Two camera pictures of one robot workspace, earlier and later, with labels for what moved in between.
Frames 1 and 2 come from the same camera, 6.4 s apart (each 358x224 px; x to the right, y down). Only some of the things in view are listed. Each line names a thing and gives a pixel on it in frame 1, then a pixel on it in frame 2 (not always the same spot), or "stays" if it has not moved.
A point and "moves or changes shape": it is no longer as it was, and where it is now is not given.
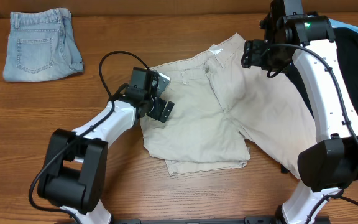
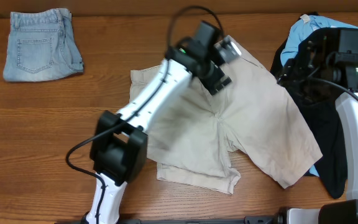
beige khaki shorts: [211, 109] moves or changes shape
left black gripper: [156, 112] → [208, 79]
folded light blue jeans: [41, 45] stays
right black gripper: [253, 57] → [289, 77]
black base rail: [261, 219] stays
